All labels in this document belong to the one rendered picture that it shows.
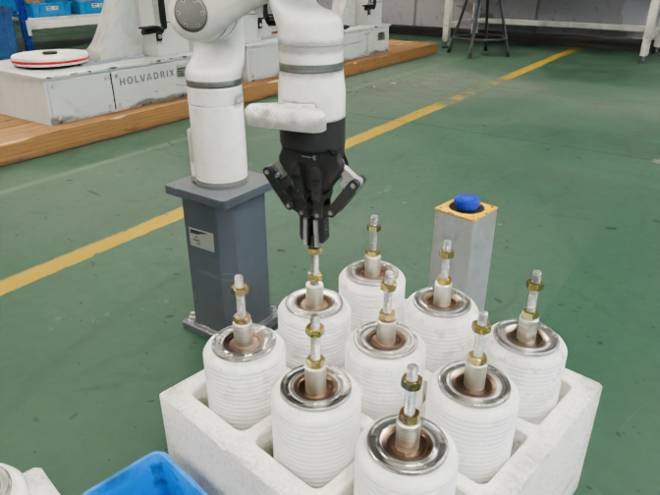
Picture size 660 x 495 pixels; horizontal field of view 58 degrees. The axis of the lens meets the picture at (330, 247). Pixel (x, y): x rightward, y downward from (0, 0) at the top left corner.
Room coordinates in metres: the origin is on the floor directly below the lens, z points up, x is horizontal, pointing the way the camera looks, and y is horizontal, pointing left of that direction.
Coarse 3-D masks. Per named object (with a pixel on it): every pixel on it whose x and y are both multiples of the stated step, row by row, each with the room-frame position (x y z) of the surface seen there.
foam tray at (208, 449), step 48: (192, 384) 0.59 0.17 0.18; (576, 384) 0.59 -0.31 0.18; (192, 432) 0.52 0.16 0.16; (240, 432) 0.50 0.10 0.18; (528, 432) 0.50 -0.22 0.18; (576, 432) 0.53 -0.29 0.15; (240, 480) 0.46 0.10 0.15; (288, 480) 0.43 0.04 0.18; (336, 480) 0.43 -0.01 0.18; (528, 480) 0.44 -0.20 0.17; (576, 480) 0.57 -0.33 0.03
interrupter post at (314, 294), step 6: (318, 282) 0.66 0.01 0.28; (306, 288) 0.66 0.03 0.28; (312, 288) 0.65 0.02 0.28; (318, 288) 0.65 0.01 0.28; (306, 294) 0.66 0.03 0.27; (312, 294) 0.65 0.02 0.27; (318, 294) 0.65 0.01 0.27; (306, 300) 0.66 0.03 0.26; (312, 300) 0.65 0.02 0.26; (318, 300) 0.65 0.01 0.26; (312, 306) 0.65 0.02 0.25; (318, 306) 0.65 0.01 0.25
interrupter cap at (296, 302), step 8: (304, 288) 0.69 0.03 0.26; (288, 296) 0.67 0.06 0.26; (296, 296) 0.68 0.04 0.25; (304, 296) 0.68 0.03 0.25; (328, 296) 0.68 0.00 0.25; (336, 296) 0.68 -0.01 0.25; (288, 304) 0.65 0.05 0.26; (296, 304) 0.65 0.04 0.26; (304, 304) 0.66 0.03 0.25; (328, 304) 0.66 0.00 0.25; (336, 304) 0.65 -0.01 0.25; (296, 312) 0.63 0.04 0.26; (304, 312) 0.63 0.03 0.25; (312, 312) 0.63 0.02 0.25; (320, 312) 0.63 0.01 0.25; (328, 312) 0.63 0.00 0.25; (336, 312) 0.64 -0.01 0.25
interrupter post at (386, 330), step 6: (378, 318) 0.58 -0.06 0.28; (378, 324) 0.57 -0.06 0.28; (384, 324) 0.57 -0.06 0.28; (390, 324) 0.57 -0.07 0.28; (378, 330) 0.57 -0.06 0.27; (384, 330) 0.57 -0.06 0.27; (390, 330) 0.57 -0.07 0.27; (378, 336) 0.57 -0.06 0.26; (384, 336) 0.57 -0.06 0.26; (390, 336) 0.57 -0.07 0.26; (378, 342) 0.57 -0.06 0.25; (384, 342) 0.57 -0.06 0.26; (390, 342) 0.57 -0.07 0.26
